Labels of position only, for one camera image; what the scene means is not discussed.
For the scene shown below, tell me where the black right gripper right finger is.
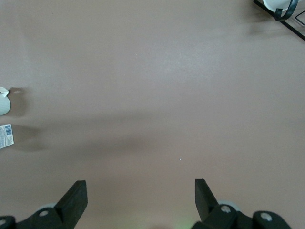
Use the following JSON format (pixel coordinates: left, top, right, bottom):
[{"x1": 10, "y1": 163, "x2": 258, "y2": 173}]
[{"x1": 194, "y1": 178, "x2": 293, "y2": 229}]

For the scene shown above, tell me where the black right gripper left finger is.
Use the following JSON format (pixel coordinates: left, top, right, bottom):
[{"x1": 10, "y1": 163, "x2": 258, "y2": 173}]
[{"x1": 0, "y1": 179, "x2": 88, "y2": 229}]

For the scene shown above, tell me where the blue white milk carton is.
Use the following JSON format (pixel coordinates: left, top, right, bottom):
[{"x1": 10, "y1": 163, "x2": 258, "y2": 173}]
[{"x1": 0, "y1": 123, "x2": 15, "y2": 150}]

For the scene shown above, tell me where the grey mug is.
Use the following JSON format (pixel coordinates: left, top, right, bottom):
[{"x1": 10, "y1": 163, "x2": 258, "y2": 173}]
[{"x1": 0, "y1": 86, "x2": 12, "y2": 117}]

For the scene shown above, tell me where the black wire rack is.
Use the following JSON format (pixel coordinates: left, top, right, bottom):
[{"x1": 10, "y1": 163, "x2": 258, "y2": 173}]
[{"x1": 253, "y1": 0, "x2": 305, "y2": 42}]

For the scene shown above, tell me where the white cup with black handle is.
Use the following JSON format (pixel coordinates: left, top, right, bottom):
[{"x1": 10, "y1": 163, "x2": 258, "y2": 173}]
[{"x1": 262, "y1": 0, "x2": 299, "y2": 22}]

